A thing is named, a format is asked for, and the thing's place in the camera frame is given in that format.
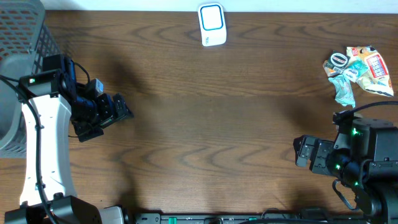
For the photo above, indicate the grey plastic shopping basket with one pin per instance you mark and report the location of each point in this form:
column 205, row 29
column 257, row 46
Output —
column 25, row 41

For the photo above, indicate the orange tissue pack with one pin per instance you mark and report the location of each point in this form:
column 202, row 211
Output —
column 331, row 70

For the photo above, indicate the dark green round-label box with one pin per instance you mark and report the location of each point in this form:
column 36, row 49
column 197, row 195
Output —
column 338, row 60

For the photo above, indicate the mint green pack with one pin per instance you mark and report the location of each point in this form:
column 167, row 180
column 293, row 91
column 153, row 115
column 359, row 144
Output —
column 344, row 93

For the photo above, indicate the teal tissue pack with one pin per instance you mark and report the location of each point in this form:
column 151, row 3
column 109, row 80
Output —
column 355, row 70

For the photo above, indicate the white barcode scanner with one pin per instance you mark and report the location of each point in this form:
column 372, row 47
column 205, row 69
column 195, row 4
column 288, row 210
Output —
column 212, row 24

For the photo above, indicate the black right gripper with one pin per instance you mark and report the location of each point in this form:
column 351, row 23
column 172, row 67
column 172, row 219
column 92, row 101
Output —
column 317, row 161

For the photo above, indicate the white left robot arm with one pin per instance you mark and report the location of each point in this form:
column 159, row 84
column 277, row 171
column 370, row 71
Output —
column 52, row 101

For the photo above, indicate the yellow snack chip bag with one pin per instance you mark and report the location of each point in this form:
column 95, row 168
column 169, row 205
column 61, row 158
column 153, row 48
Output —
column 377, row 79

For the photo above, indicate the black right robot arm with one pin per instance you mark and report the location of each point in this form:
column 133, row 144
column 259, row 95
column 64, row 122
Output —
column 363, row 157

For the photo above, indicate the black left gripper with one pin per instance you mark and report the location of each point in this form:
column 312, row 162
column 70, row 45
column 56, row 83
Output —
column 106, row 102

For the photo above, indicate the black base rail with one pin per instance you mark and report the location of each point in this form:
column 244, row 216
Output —
column 271, row 217

